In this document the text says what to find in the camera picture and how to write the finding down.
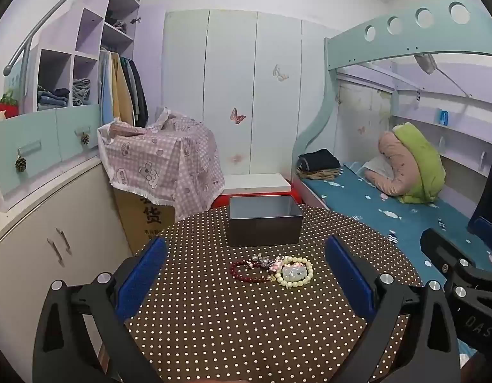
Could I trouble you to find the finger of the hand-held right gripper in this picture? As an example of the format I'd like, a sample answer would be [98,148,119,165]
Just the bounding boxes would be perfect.
[420,228,492,288]

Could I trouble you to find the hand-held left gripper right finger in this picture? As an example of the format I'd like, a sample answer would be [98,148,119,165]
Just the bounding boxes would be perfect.
[325,235,460,383]

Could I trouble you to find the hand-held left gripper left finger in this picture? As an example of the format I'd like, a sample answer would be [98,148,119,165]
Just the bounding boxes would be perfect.
[32,236,169,383]

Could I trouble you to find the cream bead bracelet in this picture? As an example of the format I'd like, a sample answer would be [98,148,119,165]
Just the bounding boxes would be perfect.
[276,256,314,287]

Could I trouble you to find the dark grey metal box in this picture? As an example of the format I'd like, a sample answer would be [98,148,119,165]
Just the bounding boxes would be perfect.
[228,196,303,247]

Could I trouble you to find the red bead bracelet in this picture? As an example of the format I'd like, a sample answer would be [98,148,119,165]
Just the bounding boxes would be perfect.
[230,259,276,284]

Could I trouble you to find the blue printed bedsheet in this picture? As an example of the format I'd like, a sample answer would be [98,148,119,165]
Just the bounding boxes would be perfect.
[302,161,492,284]

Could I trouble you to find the cardboard box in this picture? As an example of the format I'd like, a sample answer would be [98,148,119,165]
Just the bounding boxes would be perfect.
[112,187,177,254]

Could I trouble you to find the green quilt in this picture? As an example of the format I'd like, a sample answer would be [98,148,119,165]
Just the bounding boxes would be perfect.
[392,123,446,204]

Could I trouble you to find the dark blue hanging cloth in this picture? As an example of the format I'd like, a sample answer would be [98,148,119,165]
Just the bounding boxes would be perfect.
[467,112,492,234]

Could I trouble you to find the white pillow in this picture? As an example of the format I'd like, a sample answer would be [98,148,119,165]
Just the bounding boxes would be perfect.
[364,156,394,180]

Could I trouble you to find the pink quilt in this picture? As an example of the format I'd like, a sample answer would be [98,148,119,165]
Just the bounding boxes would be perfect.
[364,131,414,196]

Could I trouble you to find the folded tan clothes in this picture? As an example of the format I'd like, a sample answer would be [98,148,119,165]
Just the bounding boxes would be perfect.
[297,169,342,181]

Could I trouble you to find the red stool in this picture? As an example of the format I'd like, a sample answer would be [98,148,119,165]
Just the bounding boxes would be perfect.
[210,181,300,210]

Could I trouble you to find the brown polka-dot tablecloth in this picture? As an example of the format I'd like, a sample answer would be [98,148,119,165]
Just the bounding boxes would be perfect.
[124,203,424,383]

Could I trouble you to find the pink checked cloth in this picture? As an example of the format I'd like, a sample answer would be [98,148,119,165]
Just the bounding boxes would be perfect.
[97,106,226,212]

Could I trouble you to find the folded dark clothes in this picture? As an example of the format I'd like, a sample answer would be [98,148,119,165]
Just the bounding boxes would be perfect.
[297,149,342,172]

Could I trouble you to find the white low cabinet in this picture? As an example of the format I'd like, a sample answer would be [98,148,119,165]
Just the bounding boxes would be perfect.
[0,160,135,348]

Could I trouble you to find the white board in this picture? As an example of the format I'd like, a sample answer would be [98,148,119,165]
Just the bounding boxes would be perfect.
[222,173,291,196]

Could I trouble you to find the small teal drawer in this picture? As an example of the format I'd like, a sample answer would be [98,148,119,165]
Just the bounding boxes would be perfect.
[56,104,101,164]

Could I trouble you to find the large teal drawer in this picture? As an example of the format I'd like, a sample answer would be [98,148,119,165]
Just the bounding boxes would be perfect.
[0,108,59,202]

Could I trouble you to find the dark hanging jackets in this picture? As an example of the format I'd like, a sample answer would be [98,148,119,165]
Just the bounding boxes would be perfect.
[120,58,149,127]

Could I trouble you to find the tan hanging coat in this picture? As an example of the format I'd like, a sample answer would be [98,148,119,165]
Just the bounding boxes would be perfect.
[110,54,135,126]

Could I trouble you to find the light blue hanging shirt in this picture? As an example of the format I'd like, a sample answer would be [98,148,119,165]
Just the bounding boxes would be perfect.
[99,50,115,125]

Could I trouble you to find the folded light jeans pile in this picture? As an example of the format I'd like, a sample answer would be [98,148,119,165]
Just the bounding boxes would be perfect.
[72,79,91,106]

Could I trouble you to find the folded blue jeans pile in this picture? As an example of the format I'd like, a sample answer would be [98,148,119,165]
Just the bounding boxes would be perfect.
[37,88,71,109]

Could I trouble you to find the purple wardrobe door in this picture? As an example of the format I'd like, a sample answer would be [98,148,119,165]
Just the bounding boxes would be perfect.
[132,6,167,128]

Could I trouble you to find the red plush toy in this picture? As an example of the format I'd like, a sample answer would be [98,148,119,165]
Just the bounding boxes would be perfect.
[0,92,19,122]

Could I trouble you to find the white wardrobe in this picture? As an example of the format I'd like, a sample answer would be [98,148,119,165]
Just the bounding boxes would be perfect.
[162,9,338,184]

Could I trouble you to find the purple cubby shelf unit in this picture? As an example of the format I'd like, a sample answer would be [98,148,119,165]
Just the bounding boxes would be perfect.
[22,0,141,112]

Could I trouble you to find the grey metal handrail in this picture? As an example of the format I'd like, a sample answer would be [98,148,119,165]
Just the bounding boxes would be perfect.
[3,0,149,76]

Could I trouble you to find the purple bed wall shelf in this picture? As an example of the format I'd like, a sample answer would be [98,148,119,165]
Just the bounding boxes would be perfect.
[390,114,492,176]

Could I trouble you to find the grey duster with handle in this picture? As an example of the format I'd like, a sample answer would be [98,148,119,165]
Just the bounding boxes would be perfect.
[414,53,472,97]

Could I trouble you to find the teal bunk bed frame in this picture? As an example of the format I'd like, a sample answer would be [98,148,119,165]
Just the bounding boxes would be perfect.
[294,0,492,248]

